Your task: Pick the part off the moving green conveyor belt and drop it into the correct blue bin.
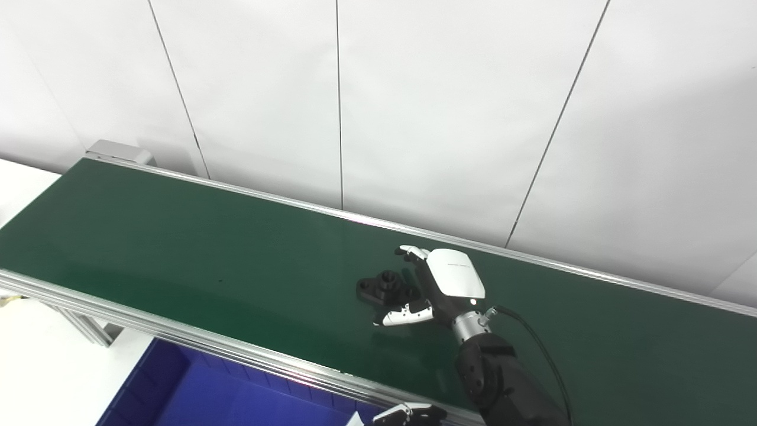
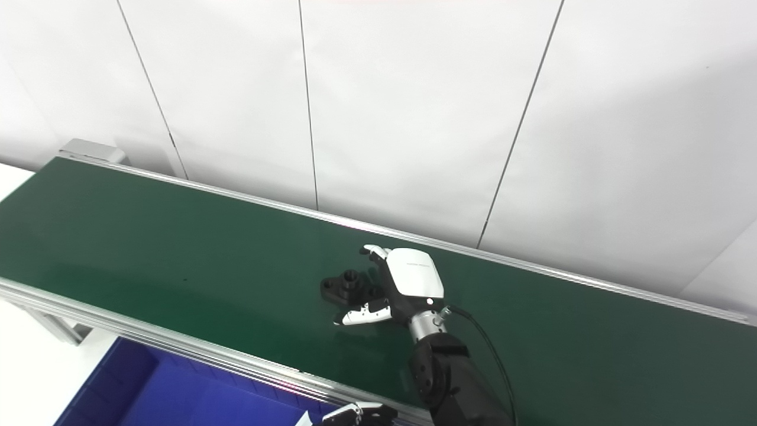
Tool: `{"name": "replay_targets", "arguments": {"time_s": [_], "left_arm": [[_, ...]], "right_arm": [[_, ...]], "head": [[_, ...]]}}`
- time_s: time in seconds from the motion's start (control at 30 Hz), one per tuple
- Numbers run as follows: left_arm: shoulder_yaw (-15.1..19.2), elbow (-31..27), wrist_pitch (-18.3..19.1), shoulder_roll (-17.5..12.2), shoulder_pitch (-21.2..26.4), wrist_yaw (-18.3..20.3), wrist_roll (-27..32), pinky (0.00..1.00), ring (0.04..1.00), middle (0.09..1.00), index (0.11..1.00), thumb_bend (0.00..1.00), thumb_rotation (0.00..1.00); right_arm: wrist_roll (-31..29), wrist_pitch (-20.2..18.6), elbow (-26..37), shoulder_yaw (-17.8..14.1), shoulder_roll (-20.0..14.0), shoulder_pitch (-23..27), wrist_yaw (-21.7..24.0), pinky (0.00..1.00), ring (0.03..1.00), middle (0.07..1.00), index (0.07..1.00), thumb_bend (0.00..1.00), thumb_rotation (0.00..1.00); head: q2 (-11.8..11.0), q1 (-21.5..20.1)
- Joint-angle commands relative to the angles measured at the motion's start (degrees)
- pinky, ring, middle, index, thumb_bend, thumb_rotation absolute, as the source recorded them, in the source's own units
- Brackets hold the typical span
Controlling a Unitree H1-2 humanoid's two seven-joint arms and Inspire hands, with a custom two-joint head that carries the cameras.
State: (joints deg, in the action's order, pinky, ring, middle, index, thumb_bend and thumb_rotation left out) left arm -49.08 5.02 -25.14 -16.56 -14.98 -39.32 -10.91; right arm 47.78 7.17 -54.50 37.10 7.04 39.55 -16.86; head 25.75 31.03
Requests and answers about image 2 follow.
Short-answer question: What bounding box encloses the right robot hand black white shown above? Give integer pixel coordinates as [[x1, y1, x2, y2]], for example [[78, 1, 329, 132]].
[[333, 244, 448, 328]]

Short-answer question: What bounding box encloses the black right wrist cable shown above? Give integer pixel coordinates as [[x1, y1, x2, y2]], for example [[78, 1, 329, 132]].
[[441, 305, 520, 426]]

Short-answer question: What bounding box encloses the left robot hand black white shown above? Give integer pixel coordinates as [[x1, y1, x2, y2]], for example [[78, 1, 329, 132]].
[[312, 401, 399, 426]]

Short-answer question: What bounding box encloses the blue plastic bin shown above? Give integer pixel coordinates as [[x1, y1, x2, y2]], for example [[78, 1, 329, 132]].
[[53, 337, 333, 426]]

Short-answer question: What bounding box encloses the aluminium conveyor support leg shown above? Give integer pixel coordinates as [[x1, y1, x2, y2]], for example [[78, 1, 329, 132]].
[[11, 299, 85, 346]]

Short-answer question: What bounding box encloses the green conveyor belt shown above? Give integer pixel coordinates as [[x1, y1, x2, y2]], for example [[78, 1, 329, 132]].
[[0, 157, 757, 426]]

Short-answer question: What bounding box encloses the black flange part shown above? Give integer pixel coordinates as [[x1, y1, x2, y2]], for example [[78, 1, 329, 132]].
[[320, 269, 386, 306]]

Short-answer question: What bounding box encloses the aluminium conveyor side rail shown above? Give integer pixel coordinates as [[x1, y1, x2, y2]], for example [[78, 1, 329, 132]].
[[58, 138, 757, 328], [0, 277, 436, 426]]

